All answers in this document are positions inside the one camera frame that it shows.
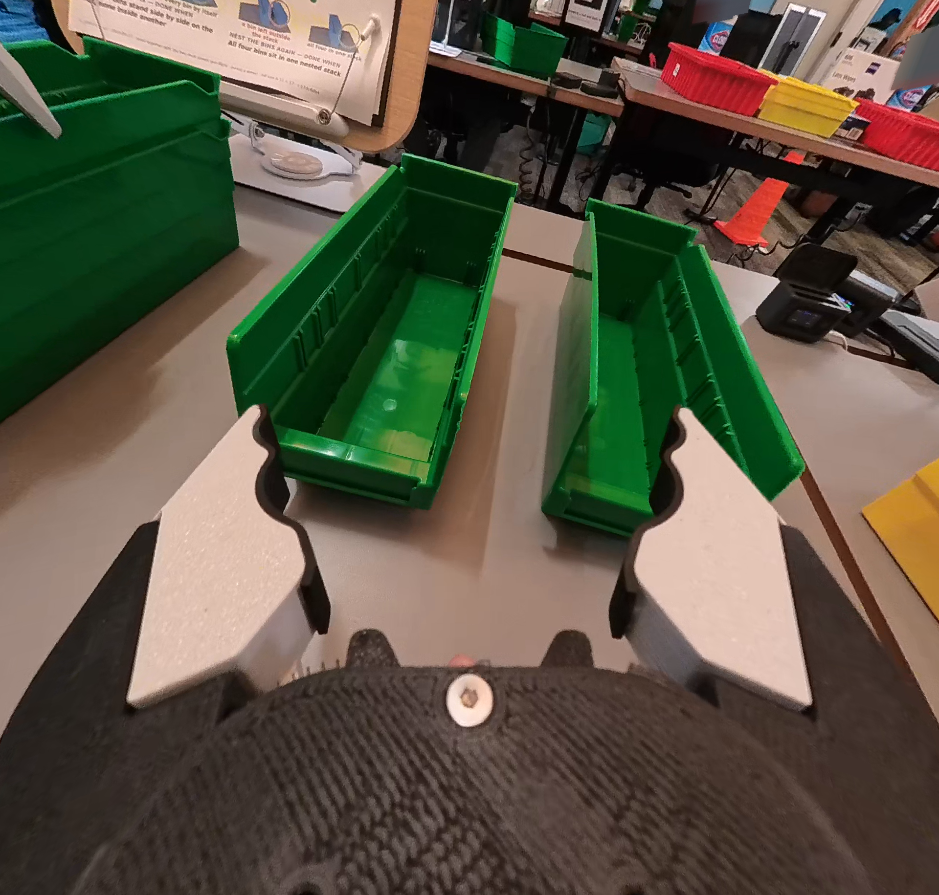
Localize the wooden board stand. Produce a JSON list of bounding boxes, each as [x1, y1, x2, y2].
[[45, 0, 445, 154]]

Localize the white stand base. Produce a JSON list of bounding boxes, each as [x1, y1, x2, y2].
[[227, 121, 388, 214]]

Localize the black device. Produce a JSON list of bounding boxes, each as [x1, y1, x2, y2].
[[756, 242, 899, 344]]

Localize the wooden table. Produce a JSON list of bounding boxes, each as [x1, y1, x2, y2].
[[612, 58, 939, 188], [425, 50, 625, 117]]

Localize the dark flat device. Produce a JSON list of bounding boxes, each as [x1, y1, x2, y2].
[[876, 308, 939, 384]]

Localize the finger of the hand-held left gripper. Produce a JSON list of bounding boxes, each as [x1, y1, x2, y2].
[[0, 41, 63, 139]]

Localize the black coiled cable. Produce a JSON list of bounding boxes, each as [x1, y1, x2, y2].
[[517, 125, 544, 196]]

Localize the printed instruction sheet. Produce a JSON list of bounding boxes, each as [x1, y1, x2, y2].
[[67, 0, 408, 126]]

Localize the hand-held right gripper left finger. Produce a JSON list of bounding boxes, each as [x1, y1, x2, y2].
[[126, 404, 331, 711]]

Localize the white framed monitor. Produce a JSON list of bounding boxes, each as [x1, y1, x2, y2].
[[759, 2, 826, 75]]

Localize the red plastic bin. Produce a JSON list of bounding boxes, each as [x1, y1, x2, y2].
[[854, 99, 939, 170], [660, 42, 779, 117]]

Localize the grey neighbour desk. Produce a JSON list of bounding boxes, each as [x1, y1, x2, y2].
[[734, 272, 939, 720]]

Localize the yellow plastic bin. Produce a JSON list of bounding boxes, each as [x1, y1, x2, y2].
[[757, 77, 859, 138], [862, 458, 939, 621]]

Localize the orange traffic cone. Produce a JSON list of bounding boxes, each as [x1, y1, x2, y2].
[[713, 153, 804, 247]]

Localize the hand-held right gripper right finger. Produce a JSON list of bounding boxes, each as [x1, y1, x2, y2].
[[609, 407, 814, 714]]

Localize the black desk gadget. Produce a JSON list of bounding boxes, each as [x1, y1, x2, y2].
[[550, 70, 621, 100]]

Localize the white cardboard box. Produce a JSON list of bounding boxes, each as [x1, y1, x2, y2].
[[827, 50, 905, 102]]

